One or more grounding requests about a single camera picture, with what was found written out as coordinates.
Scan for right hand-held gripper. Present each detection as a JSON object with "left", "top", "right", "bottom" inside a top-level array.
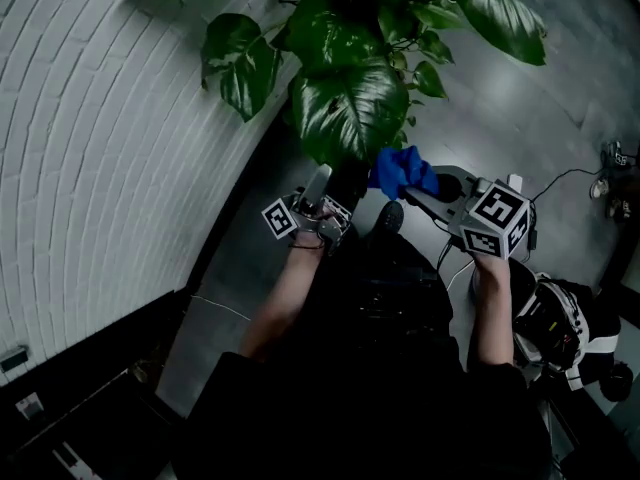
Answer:
[{"left": 402, "top": 164, "right": 532, "bottom": 261}]

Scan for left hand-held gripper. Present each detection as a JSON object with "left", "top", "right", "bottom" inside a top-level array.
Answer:
[{"left": 261, "top": 163, "right": 354, "bottom": 258}]

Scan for blue cloth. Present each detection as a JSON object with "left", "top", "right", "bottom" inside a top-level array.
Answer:
[{"left": 368, "top": 145, "right": 440, "bottom": 202}]

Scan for green leafy plant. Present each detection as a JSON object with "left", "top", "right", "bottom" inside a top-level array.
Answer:
[{"left": 109, "top": 0, "right": 549, "bottom": 204}]

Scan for person's left forearm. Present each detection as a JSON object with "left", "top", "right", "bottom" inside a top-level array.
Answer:
[{"left": 239, "top": 232, "right": 327, "bottom": 364}]

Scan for person's right forearm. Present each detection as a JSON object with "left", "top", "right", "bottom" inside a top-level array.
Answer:
[{"left": 472, "top": 255, "right": 516, "bottom": 369}]

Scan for person's black shoe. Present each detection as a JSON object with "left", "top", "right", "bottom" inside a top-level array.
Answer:
[{"left": 372, "top": 200, "right": 405, "bottom": 237}]

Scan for black waist-mounted device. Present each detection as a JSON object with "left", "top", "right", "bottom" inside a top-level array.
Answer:
[{"left": 359, "top": 267, "right": 441, "bottom": 290}]

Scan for person's black trousers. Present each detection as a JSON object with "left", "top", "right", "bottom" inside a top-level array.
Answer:
[{"left": 309, "top": 217, "right": 466, "bottom": 369}]

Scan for person's black top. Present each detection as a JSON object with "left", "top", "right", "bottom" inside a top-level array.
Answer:
[{"left": 184, "top": 352, "right": 551, "bottom": 480}]

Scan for black skirting board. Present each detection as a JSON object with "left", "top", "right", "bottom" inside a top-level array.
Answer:
[{"left": 0, "top": 112, "right": 306, "bottom": 419}]

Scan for black plugged cable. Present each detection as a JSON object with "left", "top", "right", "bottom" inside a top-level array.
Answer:
[{"left": 529, "top": 166, "right": 606, "bottom": 204}]

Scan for thin white floor cable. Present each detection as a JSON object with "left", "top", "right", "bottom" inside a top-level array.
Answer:
[{"left": 192, "top": 295, "right": 251, "bottom": 322}]

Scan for dark wall outlet plate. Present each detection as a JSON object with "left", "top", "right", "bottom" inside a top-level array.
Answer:
[{"left": 0, "top": 346, "right": 30, "bottom": 373}]

